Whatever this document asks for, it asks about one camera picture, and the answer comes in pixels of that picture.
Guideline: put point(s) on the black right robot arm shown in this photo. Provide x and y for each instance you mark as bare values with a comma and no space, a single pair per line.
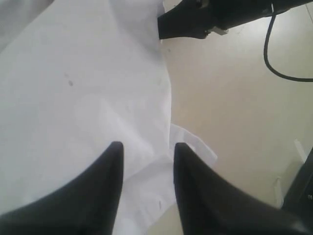
280,6

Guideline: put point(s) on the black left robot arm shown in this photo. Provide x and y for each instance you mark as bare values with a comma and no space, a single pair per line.
300,191

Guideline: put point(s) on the white t-shirt red print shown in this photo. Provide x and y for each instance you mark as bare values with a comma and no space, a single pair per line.
81,75

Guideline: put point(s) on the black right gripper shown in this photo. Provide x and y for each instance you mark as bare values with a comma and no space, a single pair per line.
190,17

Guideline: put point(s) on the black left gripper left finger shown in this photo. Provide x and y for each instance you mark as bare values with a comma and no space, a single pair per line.
87,205

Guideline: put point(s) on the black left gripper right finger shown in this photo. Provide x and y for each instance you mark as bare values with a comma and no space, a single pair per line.
210,205

